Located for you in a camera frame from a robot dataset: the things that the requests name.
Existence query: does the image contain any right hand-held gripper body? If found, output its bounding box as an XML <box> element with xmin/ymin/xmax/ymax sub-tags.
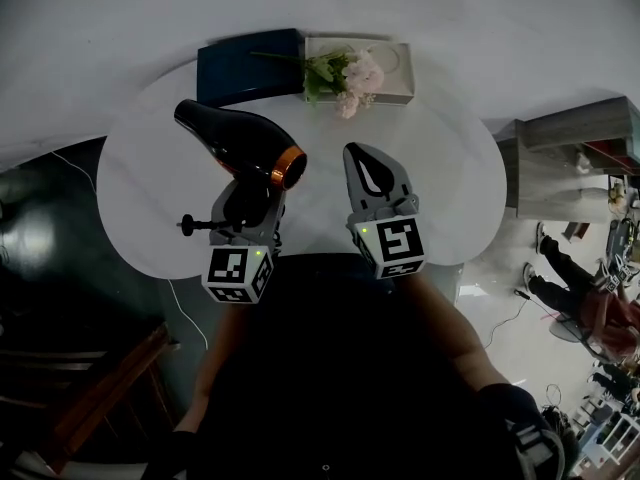
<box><xmin>345</xmin><ymin>196</ymin><xmax>427</xmax><ymax>280</ymax></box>

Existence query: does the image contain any dark blue box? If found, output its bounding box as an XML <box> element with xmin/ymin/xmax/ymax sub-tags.
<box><xmin>196</xmin><ymin>28</ymin><xmax>307</xmax><ymax>107</ymax></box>

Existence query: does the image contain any person's left forearm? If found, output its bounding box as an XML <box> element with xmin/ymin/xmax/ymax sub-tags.
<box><xmin>177</xmin><ymin>300</ymin><xmax>236</xmax><ymax>437</ymax></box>

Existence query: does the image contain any black floor cable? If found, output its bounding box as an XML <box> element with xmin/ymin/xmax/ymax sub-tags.
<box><xmin>482</xmin><ymin>290</ymin><xmax>534</xmax><ymax>352</ymax></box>

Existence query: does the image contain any dark wooden chair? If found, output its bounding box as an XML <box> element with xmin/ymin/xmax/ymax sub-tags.
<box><xmin>0</xmin><ymin>292</ymin><xmax>181</xmax><ymax>474</ymax></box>

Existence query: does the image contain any white floor cable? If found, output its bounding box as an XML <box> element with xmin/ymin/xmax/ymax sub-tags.
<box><xmin>49</xmin><ymin>150</ymin><xmax>210</xmax><ymax>352</ymax></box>

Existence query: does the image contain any pink artificial flower bouquet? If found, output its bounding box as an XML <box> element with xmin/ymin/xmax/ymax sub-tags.
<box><xmin>249</xmin><ymin>47</ymin><xmax>386</xmax><ymax>121</ymax></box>

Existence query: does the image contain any grey wooden shelf desk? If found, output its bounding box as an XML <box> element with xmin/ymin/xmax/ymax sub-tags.
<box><xmin>494</xmin><ymin>96</ymin><xmax>640</xmax><ymax>221</ymax></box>

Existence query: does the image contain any round white table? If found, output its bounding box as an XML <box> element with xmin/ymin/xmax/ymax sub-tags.
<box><xmin>95</xmin><ymin>30</ymin><xmax>509</xmax><ymax>282</ymax></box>

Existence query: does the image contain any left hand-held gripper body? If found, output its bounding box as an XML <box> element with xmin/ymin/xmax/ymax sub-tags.
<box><xmin>201</xmin><ymin>228</ymin><xmax>277</xmax><ymax>305</ymax></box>

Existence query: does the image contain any person's black shirt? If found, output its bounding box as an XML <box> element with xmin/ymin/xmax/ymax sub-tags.
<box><xmin>169</xmin><ymin>252</ymin><xmax>566</xmax><ymax>480</ymax></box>

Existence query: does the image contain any black hair dryer orange ring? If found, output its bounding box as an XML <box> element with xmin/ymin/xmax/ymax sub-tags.
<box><xmin>173</xmin><ymin>98</ymin><xmax>308</xmax><ymax>249</ymax></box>

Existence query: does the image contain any person's right forearm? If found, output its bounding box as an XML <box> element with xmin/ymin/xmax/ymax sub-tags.
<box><xmin>399</xmin><ymin>272</ymin><xmax>511</xmax><ymax>394</ymax></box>

